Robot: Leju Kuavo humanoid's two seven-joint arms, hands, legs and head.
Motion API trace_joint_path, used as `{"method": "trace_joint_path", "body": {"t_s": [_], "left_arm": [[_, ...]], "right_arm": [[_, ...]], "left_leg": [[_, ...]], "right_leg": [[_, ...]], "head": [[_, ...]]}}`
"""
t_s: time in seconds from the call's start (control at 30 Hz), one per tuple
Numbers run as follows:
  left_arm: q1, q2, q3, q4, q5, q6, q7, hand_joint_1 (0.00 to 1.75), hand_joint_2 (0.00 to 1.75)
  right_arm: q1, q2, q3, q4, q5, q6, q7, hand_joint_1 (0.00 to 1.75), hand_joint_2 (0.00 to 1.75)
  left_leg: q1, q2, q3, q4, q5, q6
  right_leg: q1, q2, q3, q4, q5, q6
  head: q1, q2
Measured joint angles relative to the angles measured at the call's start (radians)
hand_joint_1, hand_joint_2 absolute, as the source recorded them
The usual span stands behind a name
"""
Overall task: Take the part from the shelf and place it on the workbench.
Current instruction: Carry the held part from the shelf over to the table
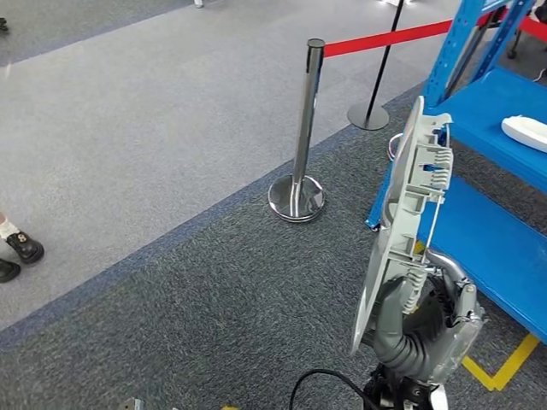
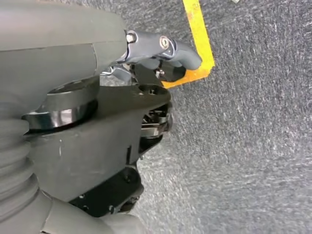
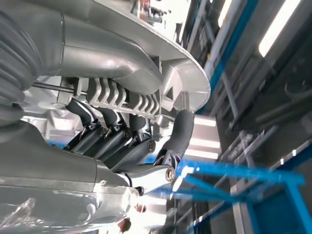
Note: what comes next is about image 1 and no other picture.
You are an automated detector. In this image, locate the black stanchion post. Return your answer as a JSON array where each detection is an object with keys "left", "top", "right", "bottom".
[{"left": 346, "top": 0, "right": 406, "bottom": 132}]

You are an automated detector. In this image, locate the chrome stanchion post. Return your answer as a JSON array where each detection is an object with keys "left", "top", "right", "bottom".
[
  {"left": 267, "top": 38, "right": 326, "bottom": 224},
  {"left": 386, "top": 132, "right": 404, "bottom": 163}
]

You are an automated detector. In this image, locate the silver wheel hub cap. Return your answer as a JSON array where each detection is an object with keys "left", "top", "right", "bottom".
[{"left": 351, "top": 96, "right": 454, "bottom": 356}]

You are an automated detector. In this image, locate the blue metal shelf rack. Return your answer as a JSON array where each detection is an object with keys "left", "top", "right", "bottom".
[{"left": 365, "top": 0, "right": 547, "bottom": 345}]

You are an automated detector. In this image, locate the person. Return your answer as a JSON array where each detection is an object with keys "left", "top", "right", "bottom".
[{"left": 0, "top": 212, "right": 46, "bottom": 284}]

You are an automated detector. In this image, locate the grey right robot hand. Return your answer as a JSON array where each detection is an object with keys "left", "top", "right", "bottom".
[{"left": 375, "top": 249, "right": 486, "bottom": 386}]

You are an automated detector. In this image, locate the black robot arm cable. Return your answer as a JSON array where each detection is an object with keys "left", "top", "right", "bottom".
[{"left": 289, "top": 368, "right": 377, "bottom": 410}]

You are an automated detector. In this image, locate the white curved plastic part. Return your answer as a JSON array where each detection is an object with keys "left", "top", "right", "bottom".
[{"left": 501, "top": 115, "right": 547, "bottom": 154}]

